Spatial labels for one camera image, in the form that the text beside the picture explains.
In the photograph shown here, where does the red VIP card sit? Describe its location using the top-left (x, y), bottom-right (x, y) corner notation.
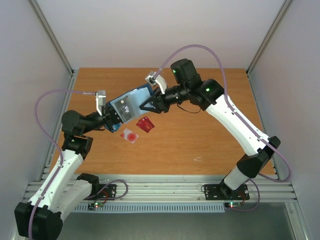
top-left (136, 119), bottom-right (155, 133)

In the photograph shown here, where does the blue card holder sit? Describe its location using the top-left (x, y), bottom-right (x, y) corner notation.
top-left (108, 83), bottom-right (153, 124)

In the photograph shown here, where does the black VIP card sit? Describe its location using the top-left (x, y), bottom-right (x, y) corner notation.
top-left (110, 96), bottom-right (136, 123)

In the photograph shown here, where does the white card red circle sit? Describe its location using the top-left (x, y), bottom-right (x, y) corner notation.
top-left (120, 128), bottom-right (139, 144)

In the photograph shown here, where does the small blue card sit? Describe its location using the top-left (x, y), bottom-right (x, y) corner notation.
top-left (105, 123), bottom-right (122, 133)

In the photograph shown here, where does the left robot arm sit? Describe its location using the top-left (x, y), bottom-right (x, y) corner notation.
top-left (14, 103), bottom-right (122, 240)

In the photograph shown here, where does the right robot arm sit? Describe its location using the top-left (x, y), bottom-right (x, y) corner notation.
top-left (139, 58), bottom-right (281, 199)

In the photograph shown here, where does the left circuit board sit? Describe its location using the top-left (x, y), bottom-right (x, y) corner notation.
top-left (87, 202), bottom-right (104, 211)

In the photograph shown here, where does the circuit board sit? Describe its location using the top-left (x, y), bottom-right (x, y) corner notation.
top-left (87, 202), bottom-right (104, 211)
top-left (224, 201), bottom-right (244, 209)

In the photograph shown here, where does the right circuit board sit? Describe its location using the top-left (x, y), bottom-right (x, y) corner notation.
top-left (224, 201), bottom-right (244, 209)

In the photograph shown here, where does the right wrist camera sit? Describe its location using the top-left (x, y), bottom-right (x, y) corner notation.
top-left (145, 71), bottom-right (168, 95)

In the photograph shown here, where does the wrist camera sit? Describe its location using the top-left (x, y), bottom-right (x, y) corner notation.
top-left (145, 71), bottom-right (168, 95)
top-left (95, 90), bottom-right (106, 116)

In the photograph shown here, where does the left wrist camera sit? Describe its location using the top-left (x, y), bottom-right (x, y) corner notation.
top-left (95, 90), bottom-right (106, 116)

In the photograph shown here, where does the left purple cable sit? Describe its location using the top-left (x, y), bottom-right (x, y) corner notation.
top-left (27, 89), bottom-right (97, 240)

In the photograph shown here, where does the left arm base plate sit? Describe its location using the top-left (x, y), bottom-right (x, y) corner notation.
top-left (93, 183), bottom-right (117, 200)

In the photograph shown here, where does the blue slotted cable duct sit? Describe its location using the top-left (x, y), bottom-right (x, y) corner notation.
top-left (73, 202), bottom-right (225, 214)

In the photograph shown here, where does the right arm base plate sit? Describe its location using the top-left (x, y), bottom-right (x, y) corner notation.
top-left (201, 184), bottom-right (250, 201)

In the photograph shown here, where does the aluminium rail frame front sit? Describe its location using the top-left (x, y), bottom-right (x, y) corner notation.
top-left (23, 174), bottom-right (298, 203)

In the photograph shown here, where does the left rear aluminium post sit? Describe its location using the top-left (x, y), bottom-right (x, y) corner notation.
top-left (28, 0), bottom-right (74, 76)

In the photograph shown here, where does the aluminium post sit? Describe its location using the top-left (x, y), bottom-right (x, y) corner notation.
top-left (28, 0), bottom-right (74, 76)
top-left (246, 0), bottom-right (294, 77)

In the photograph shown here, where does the right rear aluminium post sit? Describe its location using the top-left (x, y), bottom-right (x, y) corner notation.
top-left (246, 0), bottom-right (294, 77)

